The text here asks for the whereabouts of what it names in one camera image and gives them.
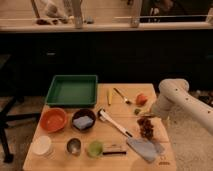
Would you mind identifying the green cup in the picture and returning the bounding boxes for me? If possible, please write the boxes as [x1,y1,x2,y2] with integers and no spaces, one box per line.
[87,140,103,157]

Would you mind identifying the yellow stick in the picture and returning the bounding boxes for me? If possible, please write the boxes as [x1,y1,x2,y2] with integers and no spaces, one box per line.
[107,89,112,106]

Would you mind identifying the dark brown bowl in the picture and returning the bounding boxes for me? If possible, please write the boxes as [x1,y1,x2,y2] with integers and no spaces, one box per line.
[71,109,96,131]

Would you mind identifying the blue grey cloth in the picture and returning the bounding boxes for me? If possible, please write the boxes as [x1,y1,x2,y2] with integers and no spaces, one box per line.
[126,138,165,163]

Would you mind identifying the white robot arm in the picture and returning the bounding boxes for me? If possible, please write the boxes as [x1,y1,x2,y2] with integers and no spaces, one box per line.
[150,79,213,135]

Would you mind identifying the white handled spatula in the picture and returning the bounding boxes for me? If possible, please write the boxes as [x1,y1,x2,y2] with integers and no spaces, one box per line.
[97,109,132,137]

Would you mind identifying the green plastic tray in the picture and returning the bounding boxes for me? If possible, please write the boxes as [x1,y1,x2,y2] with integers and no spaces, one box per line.
[45,75,98,108]

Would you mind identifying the orange bowl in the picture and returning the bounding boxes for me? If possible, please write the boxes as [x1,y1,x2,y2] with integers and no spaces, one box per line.
[40,108,68,133]

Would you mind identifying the small metal cup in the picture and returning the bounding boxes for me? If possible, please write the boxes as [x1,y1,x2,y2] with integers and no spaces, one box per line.
[66,138,81,156]

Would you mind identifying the red orange tomato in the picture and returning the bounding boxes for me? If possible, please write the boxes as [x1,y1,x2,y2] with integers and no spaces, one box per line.
[136,93,148,106]

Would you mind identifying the dark red grape bunch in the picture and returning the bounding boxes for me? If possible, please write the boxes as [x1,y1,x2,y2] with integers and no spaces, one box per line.
[137,117,154,140]

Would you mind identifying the blue sponge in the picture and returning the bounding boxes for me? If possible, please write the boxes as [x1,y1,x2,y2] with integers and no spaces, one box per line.
[73,116,93,130]

